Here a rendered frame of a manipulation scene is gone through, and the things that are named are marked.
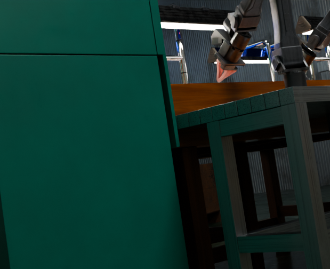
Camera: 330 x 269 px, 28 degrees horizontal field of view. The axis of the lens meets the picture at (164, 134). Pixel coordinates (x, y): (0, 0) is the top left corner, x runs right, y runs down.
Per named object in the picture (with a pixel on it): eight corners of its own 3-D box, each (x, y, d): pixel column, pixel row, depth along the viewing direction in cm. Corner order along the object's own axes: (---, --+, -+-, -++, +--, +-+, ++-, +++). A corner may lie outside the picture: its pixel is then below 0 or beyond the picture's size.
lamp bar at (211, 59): (298, 60, 369) (296, 47, 370) (218, 60, 329) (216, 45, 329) (287, 63, 375) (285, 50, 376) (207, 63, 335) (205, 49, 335)
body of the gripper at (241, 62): (212, 56, 229) (221, 39, 225) (233, 56, 235) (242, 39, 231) (223, 68, 225) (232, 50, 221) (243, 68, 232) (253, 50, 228)
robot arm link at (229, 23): (216, 30, 232) (222, 0, 224) (239, 28, 235) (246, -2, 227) (229, 49, 224) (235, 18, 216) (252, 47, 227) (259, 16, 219)
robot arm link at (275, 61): (270, 57, 197) (279, 53, 192) (296, 54, 200) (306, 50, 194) (273, 78, 197) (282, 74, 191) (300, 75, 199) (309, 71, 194)
